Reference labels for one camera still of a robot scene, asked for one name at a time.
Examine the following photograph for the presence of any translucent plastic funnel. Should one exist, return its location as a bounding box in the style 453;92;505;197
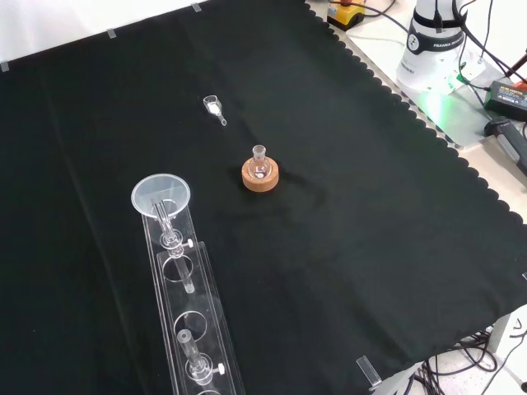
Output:
130;173;196;295

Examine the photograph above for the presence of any small glass weighing funnel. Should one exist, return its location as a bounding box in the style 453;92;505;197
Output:
203;95;228;127

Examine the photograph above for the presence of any clear acrylic funnel stand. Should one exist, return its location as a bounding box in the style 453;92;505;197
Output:
139;196;248;395

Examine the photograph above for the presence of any small glass round-bottom flask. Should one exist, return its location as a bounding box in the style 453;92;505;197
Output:
250;144;270;179

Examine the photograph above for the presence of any black bench cloth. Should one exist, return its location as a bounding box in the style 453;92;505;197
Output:
0;0;527;395

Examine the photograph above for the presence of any yellow stop button box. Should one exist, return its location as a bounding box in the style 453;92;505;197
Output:
326;0;367;31

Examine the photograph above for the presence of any clear acrylic clip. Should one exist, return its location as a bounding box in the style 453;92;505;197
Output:
355;356;385;391

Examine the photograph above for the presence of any black handheld tool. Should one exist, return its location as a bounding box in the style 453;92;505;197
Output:
483;116;527;177

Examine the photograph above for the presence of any black power adapter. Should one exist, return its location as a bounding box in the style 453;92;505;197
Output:
483;79;527;123

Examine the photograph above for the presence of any cork ring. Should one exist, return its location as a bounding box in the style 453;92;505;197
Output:
241;158;280;193

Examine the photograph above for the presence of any grey metal base plate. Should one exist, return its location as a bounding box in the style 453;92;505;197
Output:
394;52;518;150

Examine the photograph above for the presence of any black cable bundle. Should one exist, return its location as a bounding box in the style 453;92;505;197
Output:
411;324;500;395

